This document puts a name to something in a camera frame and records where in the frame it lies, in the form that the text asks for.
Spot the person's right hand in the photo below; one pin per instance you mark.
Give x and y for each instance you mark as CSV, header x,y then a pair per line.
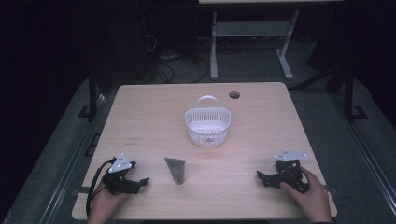
x,y
309,194

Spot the grey squeeze tube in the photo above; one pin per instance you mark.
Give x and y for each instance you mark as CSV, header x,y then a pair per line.
x,y
176,171

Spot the grey metal table frame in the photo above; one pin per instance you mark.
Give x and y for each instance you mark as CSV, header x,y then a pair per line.
x,y
249,40

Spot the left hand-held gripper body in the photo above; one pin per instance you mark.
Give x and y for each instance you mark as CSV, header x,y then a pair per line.
x,y
120,174

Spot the person's left hand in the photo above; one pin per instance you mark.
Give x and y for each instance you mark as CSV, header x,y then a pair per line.
x,y
104,203

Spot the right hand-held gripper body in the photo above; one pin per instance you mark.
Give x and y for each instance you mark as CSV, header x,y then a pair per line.
x,y
289,171

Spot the black metal stand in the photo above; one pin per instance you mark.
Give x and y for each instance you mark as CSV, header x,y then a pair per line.
x,y
350,96
92,93

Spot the white plastic basket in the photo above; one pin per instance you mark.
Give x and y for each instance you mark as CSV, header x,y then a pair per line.
x,y
208,124

